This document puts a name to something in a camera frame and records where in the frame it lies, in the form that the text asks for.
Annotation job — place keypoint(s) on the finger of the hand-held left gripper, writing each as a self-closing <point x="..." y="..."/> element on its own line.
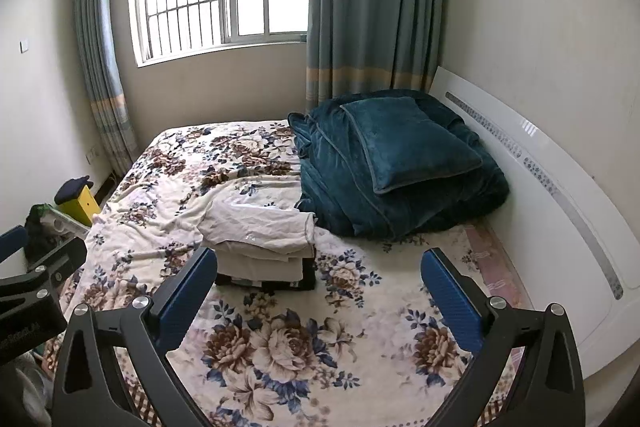
<point x="12" y="242"/>
<point x="60" y="264"/>

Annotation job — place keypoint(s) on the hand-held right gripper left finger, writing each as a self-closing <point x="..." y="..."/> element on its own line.
<point x="185" y="307"/>

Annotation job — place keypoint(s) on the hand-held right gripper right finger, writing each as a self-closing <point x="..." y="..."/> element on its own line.
<point x="452" y="302"/>

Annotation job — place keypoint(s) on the beige long-sleeve shirt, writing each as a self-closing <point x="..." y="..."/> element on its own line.
<point x="255" y="227"/>

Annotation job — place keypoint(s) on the dark clothes pile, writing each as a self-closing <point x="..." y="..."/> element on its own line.
<point x="35" y="247"/>

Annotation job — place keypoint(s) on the white green plastic object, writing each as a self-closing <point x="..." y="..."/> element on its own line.
<point x="55" y="219"/>

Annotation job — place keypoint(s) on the pink quilted mattress pad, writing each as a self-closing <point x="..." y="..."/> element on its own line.
<point x="495" y="267"/>

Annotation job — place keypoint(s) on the yellow box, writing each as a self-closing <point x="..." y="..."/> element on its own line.
<point x="80" y="207"/>

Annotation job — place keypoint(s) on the dark cap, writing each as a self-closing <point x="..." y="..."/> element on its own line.
<point x="70" y="189"/>

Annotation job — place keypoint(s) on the white folded garment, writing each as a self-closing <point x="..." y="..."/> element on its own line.
<point x="250" y="257"/>

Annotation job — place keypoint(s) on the beige folded garment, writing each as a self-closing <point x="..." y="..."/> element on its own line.
<point x="260" y="271"/>

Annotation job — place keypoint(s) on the bed with floral bedspread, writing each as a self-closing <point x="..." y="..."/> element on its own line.
<point x="300" y="347"/>

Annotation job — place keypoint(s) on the white bed headboard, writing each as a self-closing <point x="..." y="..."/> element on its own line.
<point x="550" y="217"/>

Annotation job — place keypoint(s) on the teal velvet quilt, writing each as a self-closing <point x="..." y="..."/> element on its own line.
<point x="350" y="197"/>

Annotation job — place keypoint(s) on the teal velvet pillow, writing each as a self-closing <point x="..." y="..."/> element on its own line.
<point x="415" y="147"/>

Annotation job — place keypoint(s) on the narrow blue-grey striped curtain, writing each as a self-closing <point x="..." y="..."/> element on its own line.
<point x="100" y="57"/>

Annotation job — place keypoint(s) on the wide blue-grey striped curtain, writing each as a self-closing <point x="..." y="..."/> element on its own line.
<point x="370" y="7"/>

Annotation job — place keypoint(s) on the wall outlet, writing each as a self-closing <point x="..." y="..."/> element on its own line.
<point x="91" y="155"/>

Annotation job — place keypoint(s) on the white wall switch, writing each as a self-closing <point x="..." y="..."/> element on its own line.
<point x="24" y="46"/>

